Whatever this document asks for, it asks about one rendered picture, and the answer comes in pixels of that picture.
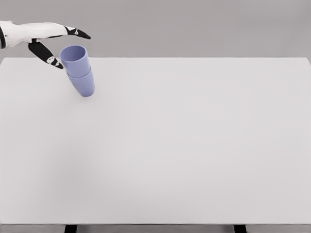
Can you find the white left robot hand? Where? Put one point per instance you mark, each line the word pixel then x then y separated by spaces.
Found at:
pixel 43 30

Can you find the blue plastic cup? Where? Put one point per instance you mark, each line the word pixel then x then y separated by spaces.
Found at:
pixel 74 60
pixel 82 85

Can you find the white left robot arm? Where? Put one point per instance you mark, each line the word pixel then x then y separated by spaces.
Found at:
pixel 12 34

